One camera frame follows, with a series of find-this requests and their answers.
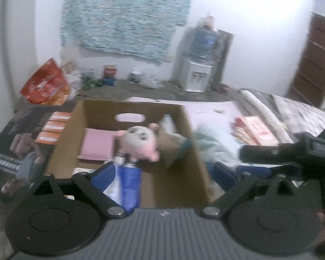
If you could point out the brown door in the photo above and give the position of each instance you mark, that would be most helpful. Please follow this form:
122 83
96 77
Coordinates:
314 59

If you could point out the teal patterned wall cloth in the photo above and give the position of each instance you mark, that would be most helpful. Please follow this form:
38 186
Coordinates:
124 13

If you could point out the small beige box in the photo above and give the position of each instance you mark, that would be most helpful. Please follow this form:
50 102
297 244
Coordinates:
208 22

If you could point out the grey patterned blanket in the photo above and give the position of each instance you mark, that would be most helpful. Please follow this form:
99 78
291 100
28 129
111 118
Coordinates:
300 111

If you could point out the pink tissue packs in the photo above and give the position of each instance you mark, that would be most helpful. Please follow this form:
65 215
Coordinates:
254 131

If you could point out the brown paper pouch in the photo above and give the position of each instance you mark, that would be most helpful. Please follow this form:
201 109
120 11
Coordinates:
172 143

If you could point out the rolled white mat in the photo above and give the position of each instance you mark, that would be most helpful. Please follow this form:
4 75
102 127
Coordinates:
260 107

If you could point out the blue white plastic pack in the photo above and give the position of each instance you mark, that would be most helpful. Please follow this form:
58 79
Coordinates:
130 187

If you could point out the red snack bag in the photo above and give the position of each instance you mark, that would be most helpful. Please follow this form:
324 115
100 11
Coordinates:
46 84

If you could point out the dark printed poster board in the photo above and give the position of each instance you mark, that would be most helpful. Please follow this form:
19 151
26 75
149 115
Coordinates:
5 140

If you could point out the grey board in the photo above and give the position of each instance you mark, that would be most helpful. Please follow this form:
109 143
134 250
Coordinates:
223 57

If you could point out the crumpled white plastic bags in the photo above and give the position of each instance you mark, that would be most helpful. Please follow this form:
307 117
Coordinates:
151 81

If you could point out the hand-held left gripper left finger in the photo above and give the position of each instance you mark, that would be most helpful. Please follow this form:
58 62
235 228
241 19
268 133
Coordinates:
105 176

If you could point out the green bottles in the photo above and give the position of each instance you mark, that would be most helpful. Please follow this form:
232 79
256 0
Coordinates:
90 81

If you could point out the pink plush toy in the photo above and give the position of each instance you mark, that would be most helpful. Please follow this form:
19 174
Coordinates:
140 143

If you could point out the brown cardboard box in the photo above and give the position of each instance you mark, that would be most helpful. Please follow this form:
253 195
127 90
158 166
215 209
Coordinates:
162 189

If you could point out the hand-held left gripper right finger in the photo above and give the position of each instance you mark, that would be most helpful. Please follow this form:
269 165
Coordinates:
226 176

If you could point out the pink cloth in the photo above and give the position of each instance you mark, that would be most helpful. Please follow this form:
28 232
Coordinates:
97 143

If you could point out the white cup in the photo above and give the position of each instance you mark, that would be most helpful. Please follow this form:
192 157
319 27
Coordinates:
135 76

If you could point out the small red box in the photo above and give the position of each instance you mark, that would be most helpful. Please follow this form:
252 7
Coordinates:
109 72

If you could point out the white water dispenser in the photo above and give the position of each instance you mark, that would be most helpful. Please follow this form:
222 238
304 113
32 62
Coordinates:
195 75

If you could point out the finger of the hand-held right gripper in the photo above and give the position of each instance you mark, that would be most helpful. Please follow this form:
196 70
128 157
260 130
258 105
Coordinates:
268 153

